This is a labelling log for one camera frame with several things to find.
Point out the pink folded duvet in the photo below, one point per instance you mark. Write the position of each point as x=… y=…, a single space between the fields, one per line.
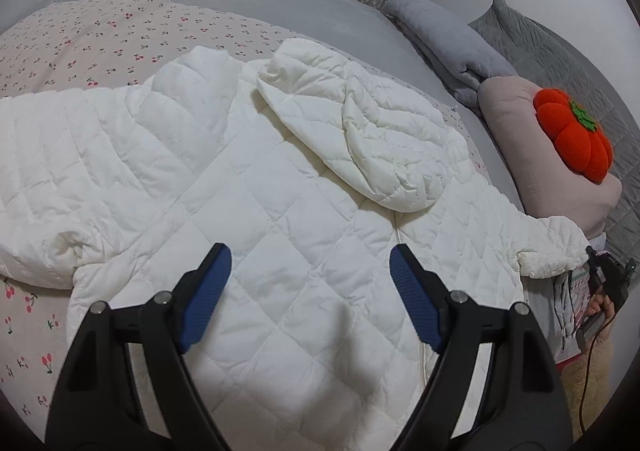
x=530 y=156

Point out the grey patterned clothes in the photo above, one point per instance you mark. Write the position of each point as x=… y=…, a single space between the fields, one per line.
x=567 y=301

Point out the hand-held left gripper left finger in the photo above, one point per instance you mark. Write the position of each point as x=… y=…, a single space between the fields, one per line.
x=207 y=292

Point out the orange pumpkin cushion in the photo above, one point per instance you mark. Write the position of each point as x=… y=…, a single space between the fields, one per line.
x=575 y=136

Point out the white quilted jacket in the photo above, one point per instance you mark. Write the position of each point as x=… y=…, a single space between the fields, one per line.
x=280 y=191

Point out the grey quilted pillow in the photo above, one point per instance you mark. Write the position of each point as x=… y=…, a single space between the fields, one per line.
x=560 y=51

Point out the person's right forearm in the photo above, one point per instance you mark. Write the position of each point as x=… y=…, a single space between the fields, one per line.
x=592 y=381

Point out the grey folded blanket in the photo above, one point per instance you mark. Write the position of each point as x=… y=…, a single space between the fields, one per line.
x=450 y=41

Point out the person's right hand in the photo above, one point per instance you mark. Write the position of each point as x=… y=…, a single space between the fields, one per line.
x=602 y=308

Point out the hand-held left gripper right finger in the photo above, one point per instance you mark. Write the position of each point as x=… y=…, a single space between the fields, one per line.
x=415 y=302

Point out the grey bed cover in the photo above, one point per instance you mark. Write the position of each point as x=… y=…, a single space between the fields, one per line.
x=310 y=16

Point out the cherry print bed sheet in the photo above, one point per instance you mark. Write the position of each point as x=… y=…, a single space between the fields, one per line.
x=100 y=41

